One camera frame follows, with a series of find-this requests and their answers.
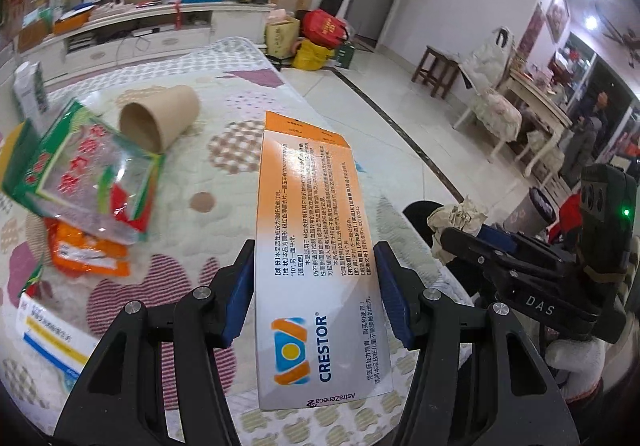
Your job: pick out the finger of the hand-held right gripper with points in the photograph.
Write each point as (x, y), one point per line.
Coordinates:
(497, 237)
(480, 256)

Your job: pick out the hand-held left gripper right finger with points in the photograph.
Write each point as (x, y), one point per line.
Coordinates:
(395, 296)

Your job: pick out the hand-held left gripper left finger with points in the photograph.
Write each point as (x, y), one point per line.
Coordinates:
(240, 296)

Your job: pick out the paper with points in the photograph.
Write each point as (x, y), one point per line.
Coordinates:
(455, 218)

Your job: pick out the black trash bin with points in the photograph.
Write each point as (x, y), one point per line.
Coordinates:
(417, 221)

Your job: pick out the orange white medicine box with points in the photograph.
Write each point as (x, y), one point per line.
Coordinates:
(310, 226)

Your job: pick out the orange packet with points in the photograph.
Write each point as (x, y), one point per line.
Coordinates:
(85, 251)

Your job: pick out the brown paper cup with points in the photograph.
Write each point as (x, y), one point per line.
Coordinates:
(170, 116)

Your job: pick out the white blue yellow medicine box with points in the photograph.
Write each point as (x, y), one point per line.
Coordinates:
(50, 331)

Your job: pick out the green snack bag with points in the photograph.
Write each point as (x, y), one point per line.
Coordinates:
(75, 161)

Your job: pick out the person's right hand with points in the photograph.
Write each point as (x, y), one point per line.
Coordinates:
(575, 361)

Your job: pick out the red jacket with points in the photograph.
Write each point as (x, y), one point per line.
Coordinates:
(570, 216)

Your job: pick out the floral waste bin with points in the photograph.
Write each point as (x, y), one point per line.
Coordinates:
(532, 213)

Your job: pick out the white cushioned chair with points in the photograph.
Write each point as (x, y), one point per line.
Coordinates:
(540, 151)

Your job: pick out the white side table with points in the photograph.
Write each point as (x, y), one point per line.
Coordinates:
(535, 99)

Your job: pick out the white jacket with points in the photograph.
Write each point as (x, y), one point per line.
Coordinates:
(487, 59)

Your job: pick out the wooden stool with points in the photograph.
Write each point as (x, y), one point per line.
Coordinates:
(435, 61)

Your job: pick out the ceiling fan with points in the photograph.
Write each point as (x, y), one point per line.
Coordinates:
(620, 34)

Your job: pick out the yellow bag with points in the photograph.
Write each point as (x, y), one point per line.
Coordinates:
(312, 56)

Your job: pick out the beige paper bag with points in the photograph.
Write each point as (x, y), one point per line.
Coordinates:
(282, 39)

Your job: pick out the white TV cabinet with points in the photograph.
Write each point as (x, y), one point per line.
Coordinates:
(165, 34)

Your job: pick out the red bag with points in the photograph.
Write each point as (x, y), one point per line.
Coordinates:
(322, 26)

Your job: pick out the green white carton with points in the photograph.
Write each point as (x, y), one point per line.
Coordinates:
(30, 86)

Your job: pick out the red wall poster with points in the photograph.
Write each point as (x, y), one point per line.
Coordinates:
(533, 29)

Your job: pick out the framed wall painting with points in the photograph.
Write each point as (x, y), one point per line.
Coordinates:
(557, 11)

